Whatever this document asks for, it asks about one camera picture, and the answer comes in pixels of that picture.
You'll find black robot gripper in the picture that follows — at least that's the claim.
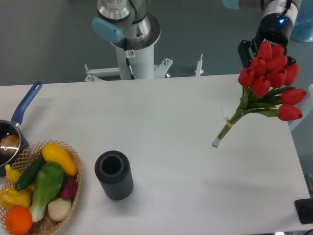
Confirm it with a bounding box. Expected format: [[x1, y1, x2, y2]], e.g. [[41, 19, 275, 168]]
[[237, 9, 296, 68]]

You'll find red tulip bouquet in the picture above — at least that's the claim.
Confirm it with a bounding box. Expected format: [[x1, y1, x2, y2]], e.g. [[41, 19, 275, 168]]
[[212, 42, 307, 147]]

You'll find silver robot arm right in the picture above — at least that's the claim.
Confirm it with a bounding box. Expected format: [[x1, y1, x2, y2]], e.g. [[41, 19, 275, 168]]
[[247, 0, 302, 65]]

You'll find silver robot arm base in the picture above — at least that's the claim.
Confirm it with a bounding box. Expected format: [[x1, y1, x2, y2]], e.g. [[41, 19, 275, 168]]
[[91, 0, 160, 80]]

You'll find blue plastic object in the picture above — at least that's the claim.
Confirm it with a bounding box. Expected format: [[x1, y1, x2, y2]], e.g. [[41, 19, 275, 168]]
[[291, 0, 313, 42]]

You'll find black device at edge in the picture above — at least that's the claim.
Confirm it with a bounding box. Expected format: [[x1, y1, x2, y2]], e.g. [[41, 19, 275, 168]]
[[294, 198, 313, 224]]

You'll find dark grey ribbed vase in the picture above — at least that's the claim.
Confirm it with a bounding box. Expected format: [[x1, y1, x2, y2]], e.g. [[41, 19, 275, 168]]
[[94, 150, 134, 200]]

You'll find red radish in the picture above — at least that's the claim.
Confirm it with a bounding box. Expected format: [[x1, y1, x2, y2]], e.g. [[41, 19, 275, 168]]
[[60, 176, 78, 200]]

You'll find yellow squash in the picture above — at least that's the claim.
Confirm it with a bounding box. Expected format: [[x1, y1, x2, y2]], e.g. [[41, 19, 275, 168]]
[[42, 143, 78, 176]]

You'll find green bok choy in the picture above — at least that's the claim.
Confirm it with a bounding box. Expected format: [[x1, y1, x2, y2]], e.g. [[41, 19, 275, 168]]
[[29, 162, 65, 223]]

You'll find green cucumber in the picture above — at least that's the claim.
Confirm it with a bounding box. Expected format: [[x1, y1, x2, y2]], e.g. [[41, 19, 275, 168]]
[[15, 154, 46, 191]]

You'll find white garlic bulb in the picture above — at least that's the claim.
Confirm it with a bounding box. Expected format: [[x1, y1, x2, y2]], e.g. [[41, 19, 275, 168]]
[[47, 198, 72, 221]]

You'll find brown bread roll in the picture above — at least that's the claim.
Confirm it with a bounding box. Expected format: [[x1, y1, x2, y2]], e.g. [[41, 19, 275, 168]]
[[0, 135, 20, 156]]

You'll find woven wicker basket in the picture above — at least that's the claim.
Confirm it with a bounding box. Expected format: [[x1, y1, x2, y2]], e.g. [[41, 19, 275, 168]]
[[0, 141, 82, 235]]

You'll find yellow gourd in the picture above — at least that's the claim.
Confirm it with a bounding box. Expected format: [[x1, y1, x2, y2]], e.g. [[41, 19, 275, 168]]
[[5, 164, 22, 185]]

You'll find yellow bell pepper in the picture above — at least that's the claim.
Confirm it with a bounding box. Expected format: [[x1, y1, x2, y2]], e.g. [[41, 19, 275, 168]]
[[0, 187, 32, 211]]

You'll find orange fruit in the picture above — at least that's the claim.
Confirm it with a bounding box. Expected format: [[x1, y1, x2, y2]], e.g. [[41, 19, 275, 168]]
[[4, 206, 33, 235]]

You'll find white metal stand frame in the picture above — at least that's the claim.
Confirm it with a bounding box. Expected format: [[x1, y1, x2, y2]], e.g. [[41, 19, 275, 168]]
[[84, 54, 204, 82]]

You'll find black cable on pedestal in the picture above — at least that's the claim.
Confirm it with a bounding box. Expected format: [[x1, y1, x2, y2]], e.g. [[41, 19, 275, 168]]
[[123, 38, 135, 80]]

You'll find blue handled saucepan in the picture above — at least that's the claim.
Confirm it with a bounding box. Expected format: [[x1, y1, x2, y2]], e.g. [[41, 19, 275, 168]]
[[0, 81, 43, 177]]

